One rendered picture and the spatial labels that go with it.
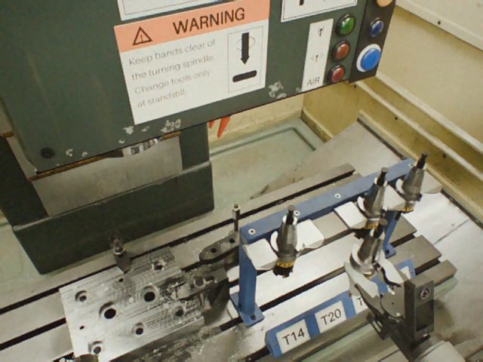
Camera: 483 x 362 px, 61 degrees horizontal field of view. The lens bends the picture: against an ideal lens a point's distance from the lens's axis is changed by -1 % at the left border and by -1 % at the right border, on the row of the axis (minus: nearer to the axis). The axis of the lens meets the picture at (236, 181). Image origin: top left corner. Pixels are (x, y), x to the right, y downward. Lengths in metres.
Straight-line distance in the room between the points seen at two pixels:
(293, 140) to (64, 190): 1.15
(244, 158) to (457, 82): 0.97
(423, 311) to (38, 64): 0.69
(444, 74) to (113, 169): 1.07
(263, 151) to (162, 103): 1.57
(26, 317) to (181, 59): 0.94
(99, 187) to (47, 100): 0.97
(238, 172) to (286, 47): 1.43
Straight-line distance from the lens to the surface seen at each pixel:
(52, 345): 1.17
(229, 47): 0.44
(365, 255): 0.82
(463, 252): 1.50
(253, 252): 0.83
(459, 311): 1.44
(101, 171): 1.33
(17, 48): 0.39
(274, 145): 2.03
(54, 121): 0.42
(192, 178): 1.50
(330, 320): 1.10
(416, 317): 0.80
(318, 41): 0.50
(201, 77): 0.44
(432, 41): 1.46
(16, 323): 1.23
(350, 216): 0.92
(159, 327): 1.01
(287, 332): 1.04
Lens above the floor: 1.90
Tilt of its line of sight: 46 degrees down
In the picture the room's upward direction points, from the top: straight up
